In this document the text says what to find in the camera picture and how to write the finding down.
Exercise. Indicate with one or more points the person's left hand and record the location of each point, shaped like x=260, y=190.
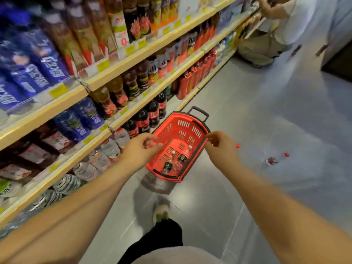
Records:
x=137, y=153

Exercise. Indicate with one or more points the person's right hand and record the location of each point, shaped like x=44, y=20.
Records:
x=224, y=152

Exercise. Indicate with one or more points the green label water bottle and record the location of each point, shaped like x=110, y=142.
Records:
x=181, y=158
x=167, y=166

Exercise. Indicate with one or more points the red shopping basket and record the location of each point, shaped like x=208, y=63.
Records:
x=165, y=134

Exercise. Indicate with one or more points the wooden store shelves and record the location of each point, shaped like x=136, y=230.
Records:
x=115, y=76

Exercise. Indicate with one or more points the person's left forearm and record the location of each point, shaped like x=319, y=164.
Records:
x=68, y=217

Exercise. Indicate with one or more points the person's right forearm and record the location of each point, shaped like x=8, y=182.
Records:
x=288, y=222

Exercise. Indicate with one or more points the row of brown tea bottles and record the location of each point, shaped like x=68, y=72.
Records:
x=118, y=93

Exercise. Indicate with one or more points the person's left green shoe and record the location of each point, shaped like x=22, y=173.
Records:
x=161, y=213

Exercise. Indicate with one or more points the row of red drink bottles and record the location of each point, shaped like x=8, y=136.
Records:
x=183, y=85

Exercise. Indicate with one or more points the row of orange label bottles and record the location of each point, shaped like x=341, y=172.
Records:
x=162, y=63

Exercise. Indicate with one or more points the person's white shirt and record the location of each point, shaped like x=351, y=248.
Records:
x=176, y=257

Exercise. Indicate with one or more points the row of amber tea bottles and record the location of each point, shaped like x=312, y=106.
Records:
x=79, y=32

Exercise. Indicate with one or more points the cola bottle red label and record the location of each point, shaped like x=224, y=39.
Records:
x=132, y=129
x=153, y=114
x=162, y=103
x=142, y=122

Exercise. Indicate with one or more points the green soda bottle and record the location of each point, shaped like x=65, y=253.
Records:
x=169, y=90

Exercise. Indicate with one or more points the row of yellow price tags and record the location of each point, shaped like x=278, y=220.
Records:
x=58, y=90

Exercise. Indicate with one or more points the row of dark plum drinks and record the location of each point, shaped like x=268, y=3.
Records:
x=33, y=153

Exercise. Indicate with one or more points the row of mixed colour drinks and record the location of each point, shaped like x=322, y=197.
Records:
x=228, y=43

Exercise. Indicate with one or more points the white label drink bottle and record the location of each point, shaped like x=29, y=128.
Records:
x=119, y=27

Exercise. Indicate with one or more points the black red label bottle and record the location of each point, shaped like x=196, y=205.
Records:
x=133, y=24
x=143, y=21

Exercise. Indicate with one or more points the blue drink pack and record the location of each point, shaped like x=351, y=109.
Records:
x=33, y=60

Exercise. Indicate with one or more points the dark wooden cabinet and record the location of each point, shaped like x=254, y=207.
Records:
x=338, y=65

